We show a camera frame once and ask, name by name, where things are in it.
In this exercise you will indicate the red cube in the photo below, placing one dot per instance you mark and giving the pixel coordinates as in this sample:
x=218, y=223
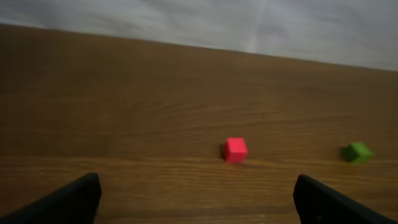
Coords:
x=235, y=151

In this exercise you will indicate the green cube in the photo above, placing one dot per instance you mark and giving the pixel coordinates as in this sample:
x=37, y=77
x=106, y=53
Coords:
x=358, y=152

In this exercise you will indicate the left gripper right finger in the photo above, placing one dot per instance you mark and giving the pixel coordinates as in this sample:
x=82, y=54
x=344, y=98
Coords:
x=323, y=205

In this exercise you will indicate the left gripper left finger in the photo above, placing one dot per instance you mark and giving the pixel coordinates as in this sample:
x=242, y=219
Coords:
x=71, y=202

